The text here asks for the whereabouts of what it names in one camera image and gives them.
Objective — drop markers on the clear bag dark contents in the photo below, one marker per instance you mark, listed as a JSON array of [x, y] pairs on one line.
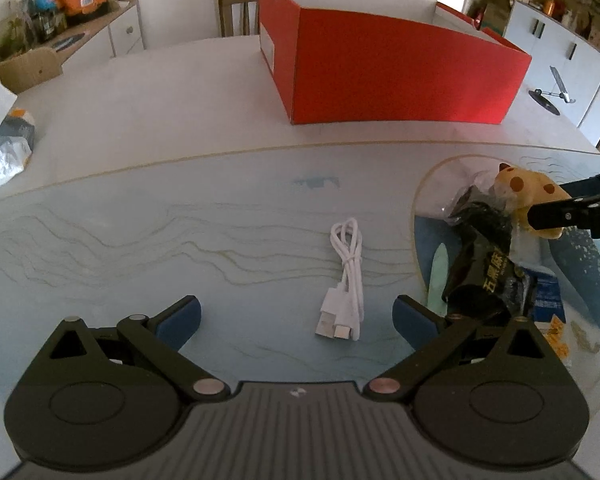
[[478, 193]]

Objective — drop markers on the brown cardboard box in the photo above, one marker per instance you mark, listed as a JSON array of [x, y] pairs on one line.
[[27, 70]]

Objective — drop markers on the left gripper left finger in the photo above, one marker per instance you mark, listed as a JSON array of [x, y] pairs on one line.
[[156, 342]]

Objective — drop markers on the black snack packet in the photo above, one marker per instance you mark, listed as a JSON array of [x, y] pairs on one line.
[[484, 283]]

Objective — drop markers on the white sideboard cabinet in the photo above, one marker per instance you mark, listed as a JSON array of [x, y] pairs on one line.
[[96, 42]]

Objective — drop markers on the black phone stand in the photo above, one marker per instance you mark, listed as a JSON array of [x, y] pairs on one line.
[[542, 97]]

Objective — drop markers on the crumpled plastic bag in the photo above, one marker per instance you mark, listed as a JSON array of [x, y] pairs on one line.
[[17, 133]]

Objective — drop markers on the wooden chair behind table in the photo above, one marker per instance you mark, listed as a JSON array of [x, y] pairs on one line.
[[239, 18]]

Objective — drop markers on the blue cracker packet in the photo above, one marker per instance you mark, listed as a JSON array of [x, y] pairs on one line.
[[548, 311]]

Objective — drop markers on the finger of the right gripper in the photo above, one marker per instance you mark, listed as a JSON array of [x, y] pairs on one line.
[[583, 213], [586, 188]]

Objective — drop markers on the red cardboard box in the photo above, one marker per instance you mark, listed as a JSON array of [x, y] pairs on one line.
[[384, 60]]

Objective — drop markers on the yellow spotted plush toy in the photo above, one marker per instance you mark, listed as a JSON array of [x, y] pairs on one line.
[[521, 189]]

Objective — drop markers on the mint green silicone stick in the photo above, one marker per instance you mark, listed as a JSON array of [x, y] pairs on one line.
[[437, 281]]

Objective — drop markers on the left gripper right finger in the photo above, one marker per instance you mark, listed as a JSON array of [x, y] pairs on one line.
[[436, 340]]

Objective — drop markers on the white wall cabinets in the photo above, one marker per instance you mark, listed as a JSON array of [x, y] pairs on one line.
[[562, 33]]

